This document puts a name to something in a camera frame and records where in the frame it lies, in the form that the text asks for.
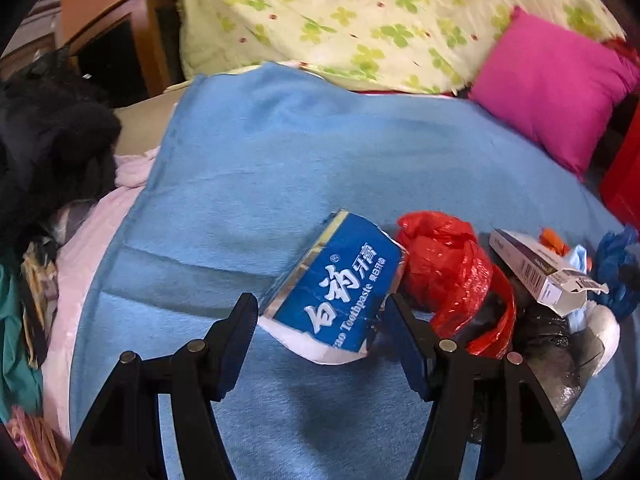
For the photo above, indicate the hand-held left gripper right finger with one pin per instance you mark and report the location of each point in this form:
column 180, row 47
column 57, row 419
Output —
column 407, row 355

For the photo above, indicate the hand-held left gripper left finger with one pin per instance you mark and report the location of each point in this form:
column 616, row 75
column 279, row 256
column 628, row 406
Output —
column 232, row 360

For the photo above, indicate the black plastic bag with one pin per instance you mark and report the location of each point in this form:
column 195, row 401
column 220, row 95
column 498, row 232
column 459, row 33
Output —
column 545, row 340

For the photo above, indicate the orange cloth pouch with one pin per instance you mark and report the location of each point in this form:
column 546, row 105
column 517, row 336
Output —
column 550, row 237

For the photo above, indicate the red plastic bag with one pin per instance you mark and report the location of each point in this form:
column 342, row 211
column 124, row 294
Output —
column 450, row 260

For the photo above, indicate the white purple carton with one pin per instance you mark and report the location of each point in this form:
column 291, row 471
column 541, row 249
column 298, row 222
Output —
column 530, row 265

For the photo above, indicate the pale pink bedsheet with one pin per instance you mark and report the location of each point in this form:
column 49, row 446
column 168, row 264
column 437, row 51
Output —
column 95, row 240

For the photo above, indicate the blue blanket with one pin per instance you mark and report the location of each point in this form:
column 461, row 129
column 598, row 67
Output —
column 280, row 170

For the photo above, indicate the light blue face mask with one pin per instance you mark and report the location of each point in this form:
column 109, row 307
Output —
column 577, row 257

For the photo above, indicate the colourful clothes pile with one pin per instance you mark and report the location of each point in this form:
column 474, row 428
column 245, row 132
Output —
column 20, row 310

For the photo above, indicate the beige mattress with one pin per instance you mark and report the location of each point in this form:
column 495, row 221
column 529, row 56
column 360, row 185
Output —
column 145, row 120

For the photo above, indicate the red paper bag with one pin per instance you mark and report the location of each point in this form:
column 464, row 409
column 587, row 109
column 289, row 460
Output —
column 625, row 180

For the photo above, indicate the black clothes heap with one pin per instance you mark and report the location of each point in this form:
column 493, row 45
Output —
column 45, row 145

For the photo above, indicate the pink pillow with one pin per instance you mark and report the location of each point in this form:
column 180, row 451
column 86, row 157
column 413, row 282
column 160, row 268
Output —
column 550, row 90

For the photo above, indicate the green clover print quilt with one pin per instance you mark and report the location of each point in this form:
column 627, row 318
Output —
column 350, row 20

